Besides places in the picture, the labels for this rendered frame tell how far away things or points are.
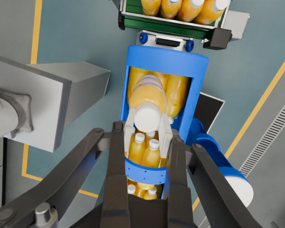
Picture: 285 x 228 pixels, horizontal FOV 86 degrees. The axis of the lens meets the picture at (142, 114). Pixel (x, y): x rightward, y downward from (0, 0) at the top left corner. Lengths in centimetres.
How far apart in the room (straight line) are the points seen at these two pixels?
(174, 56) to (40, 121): 64
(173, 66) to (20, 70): 61
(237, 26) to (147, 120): 77
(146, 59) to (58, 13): 156
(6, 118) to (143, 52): 56
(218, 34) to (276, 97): 158
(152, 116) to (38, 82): 61
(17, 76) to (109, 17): 117
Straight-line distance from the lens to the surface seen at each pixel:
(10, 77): 84
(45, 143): 87
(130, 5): 82
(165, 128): 17
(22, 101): 81
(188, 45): 72
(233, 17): 92
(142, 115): 22
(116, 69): 172
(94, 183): 249
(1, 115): 75
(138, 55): 48
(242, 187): 103
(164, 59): 45
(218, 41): 74
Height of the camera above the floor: 168
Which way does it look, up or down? 70 degrees down
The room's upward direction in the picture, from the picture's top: 173 degrees counter-clockwise
